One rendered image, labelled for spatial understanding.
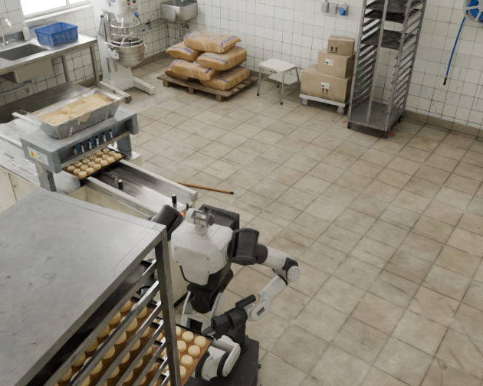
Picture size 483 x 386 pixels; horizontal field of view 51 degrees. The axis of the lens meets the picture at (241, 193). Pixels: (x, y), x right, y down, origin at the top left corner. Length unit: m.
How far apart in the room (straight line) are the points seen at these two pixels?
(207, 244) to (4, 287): 1.08
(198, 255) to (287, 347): 1.42
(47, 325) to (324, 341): 2.55
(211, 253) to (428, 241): 2.68
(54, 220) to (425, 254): 3.38
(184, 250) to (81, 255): 0.94
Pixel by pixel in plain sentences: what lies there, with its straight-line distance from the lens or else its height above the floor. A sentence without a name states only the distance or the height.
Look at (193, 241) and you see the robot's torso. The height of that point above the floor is 1.27.
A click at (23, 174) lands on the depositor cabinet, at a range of 3.86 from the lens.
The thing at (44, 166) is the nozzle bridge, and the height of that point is 1.04.
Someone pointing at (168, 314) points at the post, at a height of 1.48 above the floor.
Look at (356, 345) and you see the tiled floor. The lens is 3.60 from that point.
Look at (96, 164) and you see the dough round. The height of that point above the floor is 0.92.
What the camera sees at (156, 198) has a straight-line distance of 3.35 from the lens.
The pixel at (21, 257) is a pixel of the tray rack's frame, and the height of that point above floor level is 1.82.
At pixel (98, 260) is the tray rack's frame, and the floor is 1.82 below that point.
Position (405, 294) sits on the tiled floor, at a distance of 4.03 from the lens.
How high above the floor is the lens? 2.71
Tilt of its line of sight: 34 degrees down
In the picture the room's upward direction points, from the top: straight up
